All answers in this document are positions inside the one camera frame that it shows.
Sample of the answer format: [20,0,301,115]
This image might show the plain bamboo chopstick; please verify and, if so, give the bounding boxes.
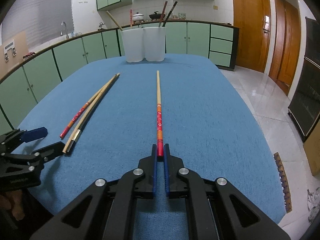
[106,11,123,31]

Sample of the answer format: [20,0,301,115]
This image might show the chrome kitchen faucet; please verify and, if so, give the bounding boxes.
[60,21,69,40]

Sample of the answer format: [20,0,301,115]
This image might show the green lower kitchen cabinets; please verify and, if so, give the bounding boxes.
[1,21,240,133]

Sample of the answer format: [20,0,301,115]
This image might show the person left hand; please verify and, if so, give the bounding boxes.
[0,190,25,221]

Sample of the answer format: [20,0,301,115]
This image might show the brown perforated strip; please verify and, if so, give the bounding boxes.
[273,152,292,213]

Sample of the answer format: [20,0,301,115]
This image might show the blue table cloth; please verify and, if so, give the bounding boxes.
[18,54,289,239]

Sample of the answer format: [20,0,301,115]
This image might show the red cloth on counter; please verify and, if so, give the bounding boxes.
[23,51,35,60]

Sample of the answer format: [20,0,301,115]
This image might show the beige water dispenser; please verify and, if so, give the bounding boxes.
[1,31,29,78]

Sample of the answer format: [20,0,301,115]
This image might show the cardboard box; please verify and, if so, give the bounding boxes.
[303,123,320,176]

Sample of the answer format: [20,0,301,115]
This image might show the grey window blind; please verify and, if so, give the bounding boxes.
[2,0,74,48]

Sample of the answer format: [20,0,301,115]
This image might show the small steel kettle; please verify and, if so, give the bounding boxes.
[98,22,105,30]

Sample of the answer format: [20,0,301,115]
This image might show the black glass cabinet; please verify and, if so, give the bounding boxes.
[288,18,319,141]

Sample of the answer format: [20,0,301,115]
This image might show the white twin utensil holder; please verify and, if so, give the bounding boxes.
[121,27,166,63]

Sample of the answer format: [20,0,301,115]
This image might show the white cooking pot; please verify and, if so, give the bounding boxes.
[132,12,145,23]

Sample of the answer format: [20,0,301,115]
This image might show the black wok with lid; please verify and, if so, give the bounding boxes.
[149,11,165,21]

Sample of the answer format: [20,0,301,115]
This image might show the brown wooden door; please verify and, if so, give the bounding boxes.
[269,0,301,95]
[233,0,271,73]

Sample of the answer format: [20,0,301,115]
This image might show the glass jars on counter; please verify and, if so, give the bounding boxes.
[172,12,187,21]

